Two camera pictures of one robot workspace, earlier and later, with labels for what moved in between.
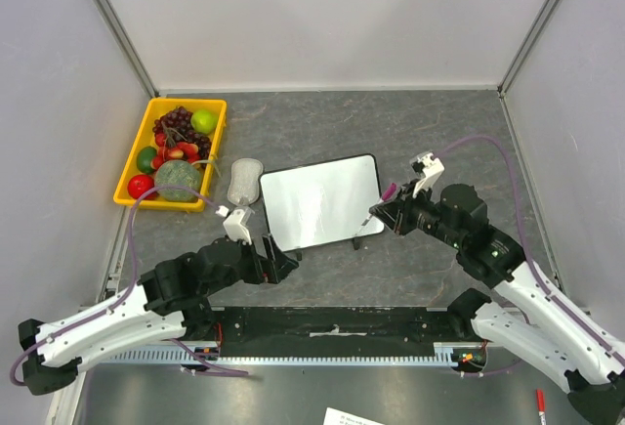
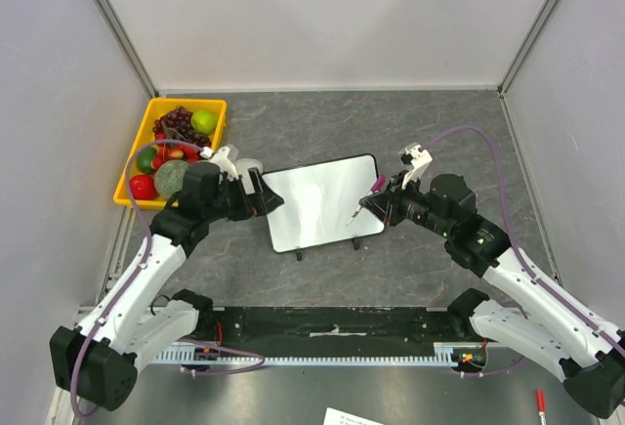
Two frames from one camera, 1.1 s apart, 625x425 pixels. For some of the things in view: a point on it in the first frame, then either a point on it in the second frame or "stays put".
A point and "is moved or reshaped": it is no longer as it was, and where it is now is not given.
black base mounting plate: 330,331 stays put
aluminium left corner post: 113,21 stays put
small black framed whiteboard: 323,203 stays put
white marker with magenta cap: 385,198 is moved or reshaped
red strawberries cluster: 186,150 stays put
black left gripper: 276,267 -> 262,202
